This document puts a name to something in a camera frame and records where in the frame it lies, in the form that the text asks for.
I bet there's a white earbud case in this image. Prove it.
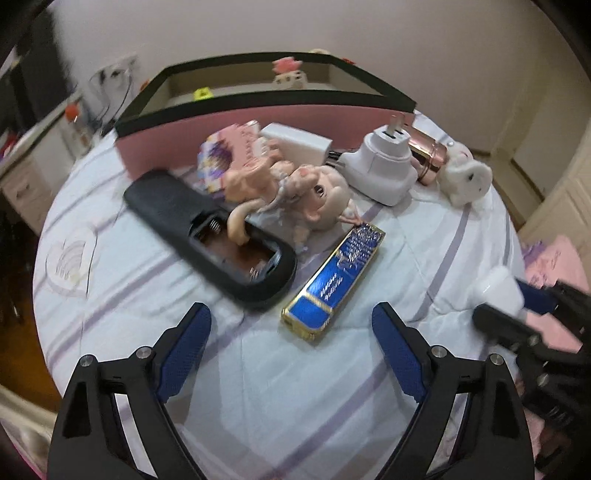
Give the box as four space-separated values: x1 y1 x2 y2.
470 266 525 317

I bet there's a blue gold lighter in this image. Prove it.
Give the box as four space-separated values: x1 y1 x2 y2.
281 223 386 342

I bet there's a black remote control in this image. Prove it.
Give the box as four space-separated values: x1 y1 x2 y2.
123 170 297 310

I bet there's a rose gold metal cylinder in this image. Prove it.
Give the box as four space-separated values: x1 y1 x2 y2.
406 125 447 186

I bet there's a pink baby doll figurine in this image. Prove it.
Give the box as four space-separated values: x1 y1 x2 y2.
222 139 363 246

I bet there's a white plug adapter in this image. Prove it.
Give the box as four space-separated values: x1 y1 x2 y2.
337 114 418 207

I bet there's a pink brick block toy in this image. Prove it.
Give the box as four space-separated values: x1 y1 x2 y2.
197 120 269 194

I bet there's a yellow highlighter pen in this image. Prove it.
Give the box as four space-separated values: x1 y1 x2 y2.
193 87 214 101

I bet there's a pink white block figure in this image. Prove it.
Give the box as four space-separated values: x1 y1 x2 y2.
273 56 308 90

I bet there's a white striped quilted tablecloth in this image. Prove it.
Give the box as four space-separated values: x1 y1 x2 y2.
33 135 524 479

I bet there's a white square charger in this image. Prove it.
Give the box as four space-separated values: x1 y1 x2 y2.
260 123 332 166

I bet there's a white desk with drawers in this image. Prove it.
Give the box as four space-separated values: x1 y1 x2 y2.
1 93 83 234

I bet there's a clear bottle red cap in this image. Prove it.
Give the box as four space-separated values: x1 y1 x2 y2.
64 102 93 156

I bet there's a pink box with black rim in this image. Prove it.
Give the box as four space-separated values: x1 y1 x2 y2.
115 52 416 179

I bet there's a white wall power strip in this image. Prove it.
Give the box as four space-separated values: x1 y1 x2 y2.
95 54 138 82

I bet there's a black cable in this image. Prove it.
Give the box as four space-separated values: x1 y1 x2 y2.
87 68 136 135

